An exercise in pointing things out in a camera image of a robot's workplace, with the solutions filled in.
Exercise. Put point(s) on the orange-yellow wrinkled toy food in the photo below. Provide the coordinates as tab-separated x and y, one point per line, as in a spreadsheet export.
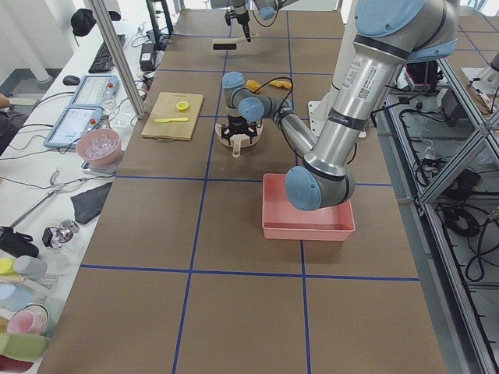
253	85

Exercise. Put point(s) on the yellow ginger-shaped toy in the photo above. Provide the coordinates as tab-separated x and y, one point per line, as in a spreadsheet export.
283	84

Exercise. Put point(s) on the upper teach pendant tablet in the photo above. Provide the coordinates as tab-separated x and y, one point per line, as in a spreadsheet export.
93	88

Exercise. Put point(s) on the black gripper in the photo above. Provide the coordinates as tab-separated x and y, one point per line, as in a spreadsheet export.
242	19
235	125

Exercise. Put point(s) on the white brush with dark bristles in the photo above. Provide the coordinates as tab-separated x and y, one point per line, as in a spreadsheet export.
228	44

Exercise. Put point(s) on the wooden cutting board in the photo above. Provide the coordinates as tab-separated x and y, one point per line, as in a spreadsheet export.
164	107

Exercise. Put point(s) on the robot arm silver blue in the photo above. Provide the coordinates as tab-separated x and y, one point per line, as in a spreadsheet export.
389	35
267	9

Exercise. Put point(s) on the green cup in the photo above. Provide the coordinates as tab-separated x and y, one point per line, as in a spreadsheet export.
24	347

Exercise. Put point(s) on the yellow toy knife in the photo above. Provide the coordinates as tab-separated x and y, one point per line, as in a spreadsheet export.
168	120

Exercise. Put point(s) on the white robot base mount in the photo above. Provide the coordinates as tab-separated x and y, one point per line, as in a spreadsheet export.
317	113

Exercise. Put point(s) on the white dustpan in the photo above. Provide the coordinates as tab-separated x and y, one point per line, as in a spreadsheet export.
238	141

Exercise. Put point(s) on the pink cup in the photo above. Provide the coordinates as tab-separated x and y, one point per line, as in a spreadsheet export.
33	319

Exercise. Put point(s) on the pink plastic bin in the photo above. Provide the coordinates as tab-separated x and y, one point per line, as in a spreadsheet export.
281	220

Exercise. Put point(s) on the person at desk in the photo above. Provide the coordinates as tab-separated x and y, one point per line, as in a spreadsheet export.
11	122

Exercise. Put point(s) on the black power adapter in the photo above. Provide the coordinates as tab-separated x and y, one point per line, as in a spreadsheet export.
147	57

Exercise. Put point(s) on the lower teach pendant tablet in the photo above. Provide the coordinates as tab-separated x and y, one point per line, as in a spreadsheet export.
74	122

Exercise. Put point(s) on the black keyboard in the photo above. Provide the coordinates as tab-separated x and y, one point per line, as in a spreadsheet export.
103	61

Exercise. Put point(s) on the aluminium frame post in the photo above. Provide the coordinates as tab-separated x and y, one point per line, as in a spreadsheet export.
112	42

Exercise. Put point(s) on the black computer mouse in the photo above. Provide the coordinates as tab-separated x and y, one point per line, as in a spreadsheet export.
71	80

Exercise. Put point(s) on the grey cup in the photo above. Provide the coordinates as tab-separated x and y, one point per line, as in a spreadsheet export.
30	267

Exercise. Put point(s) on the black cap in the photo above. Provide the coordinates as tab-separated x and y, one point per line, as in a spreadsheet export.
82	22

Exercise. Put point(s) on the yellow round toy slice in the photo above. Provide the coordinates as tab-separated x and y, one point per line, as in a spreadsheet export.
182	105

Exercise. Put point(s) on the teach pendant tablet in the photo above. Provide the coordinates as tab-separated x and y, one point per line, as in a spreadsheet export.
93	88
74	122

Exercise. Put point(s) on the dark grey cloth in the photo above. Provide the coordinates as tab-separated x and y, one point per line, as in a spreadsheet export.
89	204

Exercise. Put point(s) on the metal tongs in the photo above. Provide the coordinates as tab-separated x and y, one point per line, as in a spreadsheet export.
53	188

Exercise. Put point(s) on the pink bowl with ice cubes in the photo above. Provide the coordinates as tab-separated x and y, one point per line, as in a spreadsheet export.
100	147

